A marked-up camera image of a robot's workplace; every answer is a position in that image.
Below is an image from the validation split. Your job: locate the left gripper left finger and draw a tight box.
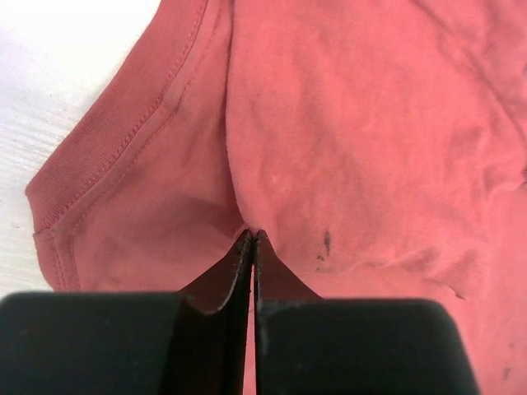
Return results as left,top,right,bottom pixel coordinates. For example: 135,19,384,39
162,230,252,394

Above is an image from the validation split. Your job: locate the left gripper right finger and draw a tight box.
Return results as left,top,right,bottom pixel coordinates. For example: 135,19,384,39
254,230,322,394

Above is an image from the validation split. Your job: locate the red t shirt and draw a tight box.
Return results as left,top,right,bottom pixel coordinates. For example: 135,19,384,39
26,1,526,394

